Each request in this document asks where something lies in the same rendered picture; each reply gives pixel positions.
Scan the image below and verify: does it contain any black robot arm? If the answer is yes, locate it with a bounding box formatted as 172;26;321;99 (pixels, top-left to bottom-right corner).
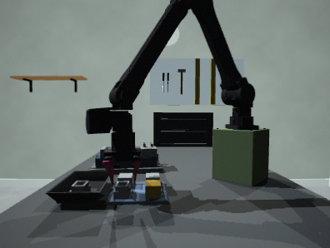
86;0;259;136

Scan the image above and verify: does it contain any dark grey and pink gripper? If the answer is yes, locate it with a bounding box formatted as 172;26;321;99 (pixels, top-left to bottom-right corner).
102;131;142;185

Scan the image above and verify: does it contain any yellow block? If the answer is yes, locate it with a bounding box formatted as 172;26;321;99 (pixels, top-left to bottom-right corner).
145;180;161;199

